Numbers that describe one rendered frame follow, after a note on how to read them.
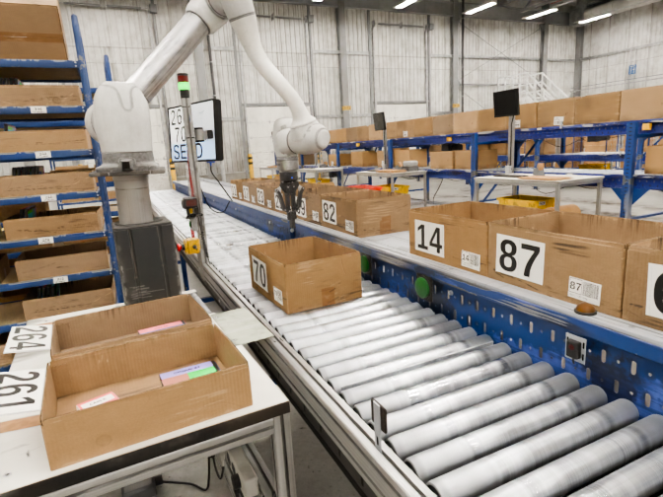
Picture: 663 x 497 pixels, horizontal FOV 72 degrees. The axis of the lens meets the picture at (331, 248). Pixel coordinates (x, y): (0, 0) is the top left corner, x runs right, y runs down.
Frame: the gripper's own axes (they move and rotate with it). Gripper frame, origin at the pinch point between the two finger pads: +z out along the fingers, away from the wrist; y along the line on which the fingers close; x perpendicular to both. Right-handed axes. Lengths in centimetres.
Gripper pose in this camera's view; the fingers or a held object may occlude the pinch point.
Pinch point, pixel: (292, 219)
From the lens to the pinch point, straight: 194.0
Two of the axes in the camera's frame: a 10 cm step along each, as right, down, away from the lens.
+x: 4.3, 1.7, -8.8
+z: 0.6, 9.7, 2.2
